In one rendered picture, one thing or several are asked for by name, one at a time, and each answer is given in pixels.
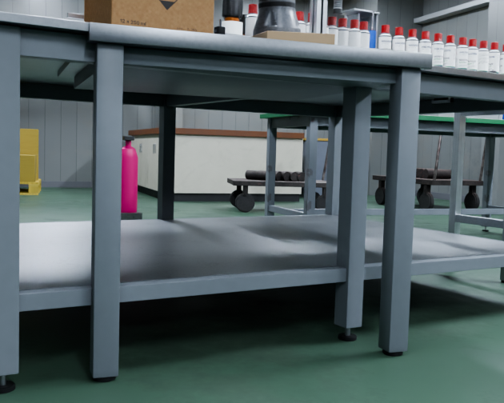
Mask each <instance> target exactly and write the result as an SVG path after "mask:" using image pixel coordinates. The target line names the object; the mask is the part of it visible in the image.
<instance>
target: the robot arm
mask: <svg viewBox="0 0 504 403"><path fill-rule="evenodd" d="M270 30H272V31H284V32H300V33H301V29H300V26H299V23H298V19H297V15H296V13H295V0H258V16H257V18H256V22H255V24H254V28H253V36H254V35H256V34H260V33H262V32H265V31H270Z"/></svg>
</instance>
